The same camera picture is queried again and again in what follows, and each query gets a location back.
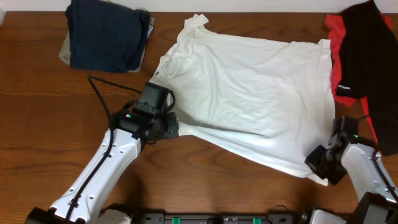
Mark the white t-shirt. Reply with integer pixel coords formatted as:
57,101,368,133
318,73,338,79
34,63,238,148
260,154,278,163
151,14,335,185

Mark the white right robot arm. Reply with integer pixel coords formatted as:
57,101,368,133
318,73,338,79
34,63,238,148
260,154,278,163
300,132,397,224

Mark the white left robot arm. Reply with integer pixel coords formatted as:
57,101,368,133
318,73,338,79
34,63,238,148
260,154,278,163
25,110,178,224

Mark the folded navy blue garment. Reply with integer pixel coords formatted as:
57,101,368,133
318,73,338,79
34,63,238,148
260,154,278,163
65,0,151,73

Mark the folded beige garment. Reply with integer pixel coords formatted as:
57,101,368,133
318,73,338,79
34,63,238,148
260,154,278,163
58,17,155,73

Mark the red and black garment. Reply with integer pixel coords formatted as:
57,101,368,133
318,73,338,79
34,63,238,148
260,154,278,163
325,1,397,156

